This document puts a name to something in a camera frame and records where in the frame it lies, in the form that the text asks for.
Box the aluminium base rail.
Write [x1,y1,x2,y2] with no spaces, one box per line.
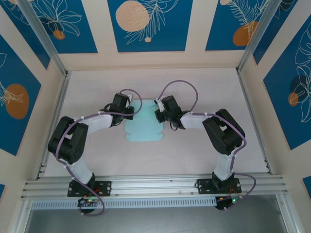
[20,172,289,200]

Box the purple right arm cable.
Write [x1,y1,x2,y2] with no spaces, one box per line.
[156,80,257,211]

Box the black controller board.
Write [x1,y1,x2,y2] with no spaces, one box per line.
[77,197,100,208]
[215,196,241,211]

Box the aluminium frame post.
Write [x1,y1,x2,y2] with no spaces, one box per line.
[236,0,299,73]
[17,0,68,76]

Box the blue floral wall panel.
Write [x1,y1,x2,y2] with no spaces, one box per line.
[4,0,98,54]
[107,0,194,53]
[0,7,51,70]
[263,14,311,151]
[205,0,271,51]
[0,33,42,156]
[252,0,299,66]

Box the aluminium side rail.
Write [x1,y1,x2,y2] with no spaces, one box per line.
[237,70,274,175]
[35,71,71,181]

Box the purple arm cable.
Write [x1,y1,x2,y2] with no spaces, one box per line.
[55,88,143,216]
[156,80,257,211]

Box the light teal cloth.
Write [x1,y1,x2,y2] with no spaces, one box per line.
[124,99,168,143]

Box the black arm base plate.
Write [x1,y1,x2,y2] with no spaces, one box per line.
[68,181,112,197]
[197,178,242,195]

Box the grey slotted cable duct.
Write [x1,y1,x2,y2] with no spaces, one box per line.
[31,197,217,209]

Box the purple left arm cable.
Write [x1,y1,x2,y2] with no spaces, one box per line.
[55,88,143,216]

